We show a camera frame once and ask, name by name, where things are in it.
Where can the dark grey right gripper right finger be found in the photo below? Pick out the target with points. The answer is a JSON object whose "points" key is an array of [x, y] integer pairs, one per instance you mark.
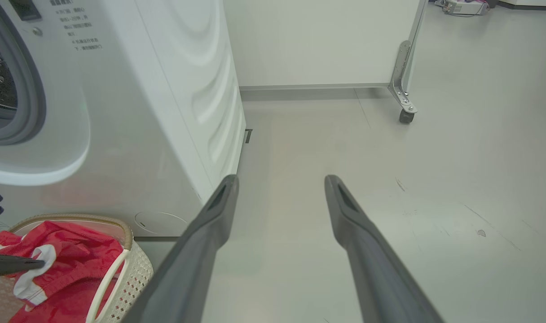
{"points": [[372, 264]]}

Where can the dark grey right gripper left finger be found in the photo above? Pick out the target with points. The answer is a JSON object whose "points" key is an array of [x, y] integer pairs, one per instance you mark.
{"points": [[196, 251]]}

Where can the red and white garment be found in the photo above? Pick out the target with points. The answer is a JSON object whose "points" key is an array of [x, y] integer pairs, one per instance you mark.
{"points": [[80, 264]]}

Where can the cream perforated laundry basket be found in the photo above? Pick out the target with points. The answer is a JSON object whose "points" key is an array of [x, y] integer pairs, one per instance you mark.
{"points": [[134, 273]]}

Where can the white washing machine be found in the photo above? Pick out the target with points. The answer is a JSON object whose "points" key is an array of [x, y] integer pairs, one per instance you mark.
{"points": [[134, 112]]}

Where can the black caster wheel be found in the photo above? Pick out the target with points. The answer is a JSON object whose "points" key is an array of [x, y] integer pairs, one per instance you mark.
{"points": [[406, 117]]}

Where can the printed text label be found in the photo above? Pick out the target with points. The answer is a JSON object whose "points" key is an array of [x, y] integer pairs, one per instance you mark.
{"points": [[77, 27]]}

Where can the white partition panel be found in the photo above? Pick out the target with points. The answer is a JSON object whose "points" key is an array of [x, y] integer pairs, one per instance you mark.
{"points": [[318, 40]]}

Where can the white power strip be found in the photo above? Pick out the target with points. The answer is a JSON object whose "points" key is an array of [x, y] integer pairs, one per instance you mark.
{"points": [[464, 6]]}

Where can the small black washer bracket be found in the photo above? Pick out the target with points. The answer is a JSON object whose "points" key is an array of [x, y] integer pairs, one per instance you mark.
{"points": [[248, 136]]}

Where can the metal caster bracket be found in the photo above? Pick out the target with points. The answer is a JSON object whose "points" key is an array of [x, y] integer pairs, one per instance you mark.
{"points": [[401, 76]]}

